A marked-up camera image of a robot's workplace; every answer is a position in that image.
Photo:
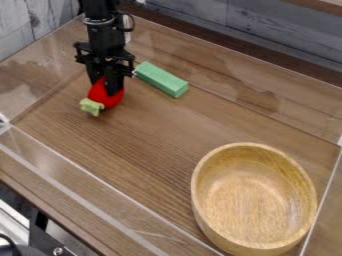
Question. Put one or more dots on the red plush strawberry toy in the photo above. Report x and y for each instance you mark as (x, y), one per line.
(98, 100)

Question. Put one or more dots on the clear acrylic tray wall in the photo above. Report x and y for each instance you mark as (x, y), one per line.
(110, 174)

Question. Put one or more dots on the black metal table bracket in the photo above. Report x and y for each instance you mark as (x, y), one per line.
(41, 240)

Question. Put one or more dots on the wooden bowl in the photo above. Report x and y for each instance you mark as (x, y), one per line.
(254, 199)

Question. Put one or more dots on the green rectangular block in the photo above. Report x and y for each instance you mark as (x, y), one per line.
(162, 79)

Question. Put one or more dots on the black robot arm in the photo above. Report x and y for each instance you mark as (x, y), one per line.
(98, 9)

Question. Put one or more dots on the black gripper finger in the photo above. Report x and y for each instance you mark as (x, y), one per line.
(114, 79)
(95, 72)

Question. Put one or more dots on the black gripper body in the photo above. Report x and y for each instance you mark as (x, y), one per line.
(105, 47)

